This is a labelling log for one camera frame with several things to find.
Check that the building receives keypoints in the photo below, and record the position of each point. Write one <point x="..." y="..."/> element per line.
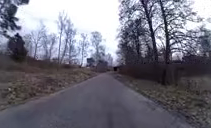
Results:
<point x="90" y="62"/>

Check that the grey asphalt road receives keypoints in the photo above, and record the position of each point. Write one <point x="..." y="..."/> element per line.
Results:
<point x="103" y="103"/>

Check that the row of bare trees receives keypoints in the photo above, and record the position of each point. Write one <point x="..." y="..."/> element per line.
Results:
<point x="68" y="43"/>

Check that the brown hedge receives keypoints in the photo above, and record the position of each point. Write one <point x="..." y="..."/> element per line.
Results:
<point x="149" y="71"/>

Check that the brown bushes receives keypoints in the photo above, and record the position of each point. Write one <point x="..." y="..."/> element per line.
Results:
<point x="43" y="63"/>

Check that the group of tall bare trees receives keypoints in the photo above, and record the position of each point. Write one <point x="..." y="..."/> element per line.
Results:
<point x="159" y="33"/>

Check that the leaf-strewn grass verge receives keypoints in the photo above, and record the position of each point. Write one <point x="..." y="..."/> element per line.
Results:
<point x="29" y="83"/>

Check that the dark evergreen tree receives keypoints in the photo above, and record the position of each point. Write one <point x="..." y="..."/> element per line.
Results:
<point x="17" y="49"/>

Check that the grass verge with dead leaves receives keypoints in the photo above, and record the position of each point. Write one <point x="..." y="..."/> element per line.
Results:
<point x="189" y="96"/>

